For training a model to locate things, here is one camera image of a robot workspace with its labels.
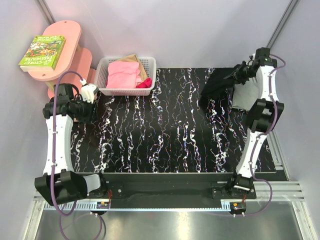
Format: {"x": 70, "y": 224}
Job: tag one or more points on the folded grey t-shirt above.
{"x": 245, "y": 95}

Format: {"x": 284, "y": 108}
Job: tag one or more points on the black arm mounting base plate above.
{"x": 171, "y": 191}

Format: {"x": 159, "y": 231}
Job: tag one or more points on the white plastic laundry basket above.
{"x": 101, "y": 76}

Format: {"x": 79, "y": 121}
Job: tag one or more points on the pink tiered wooden shelf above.
{"x": 73, "y": 65}

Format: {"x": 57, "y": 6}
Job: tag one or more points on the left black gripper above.
{"x": 91, "y": 116}

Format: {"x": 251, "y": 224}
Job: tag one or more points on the pink t-shirt in basket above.
{"x": 123, "y": 75}

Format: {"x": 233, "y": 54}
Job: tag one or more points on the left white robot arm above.
{"x": 59, "y": 184}

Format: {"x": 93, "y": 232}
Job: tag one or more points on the green storey treehouse book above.
{"x": 43, "y": 53}

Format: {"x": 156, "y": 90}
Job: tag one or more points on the magenta garment in basket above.
{"x": 145, "y": 82}

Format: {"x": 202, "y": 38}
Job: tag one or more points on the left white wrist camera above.
{"x": 88, "y": 91}

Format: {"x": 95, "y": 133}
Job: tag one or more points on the beige garment in basket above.
{"x": 134, "y": 58}

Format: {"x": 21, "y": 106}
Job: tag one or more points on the black daisy print t-shirt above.
{"x": 217, "y": 84}

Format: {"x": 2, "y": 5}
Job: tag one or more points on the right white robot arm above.
{"x": 260, "y": 120}

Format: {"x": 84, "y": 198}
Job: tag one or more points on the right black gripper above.
{"x": 236, "y": 74}

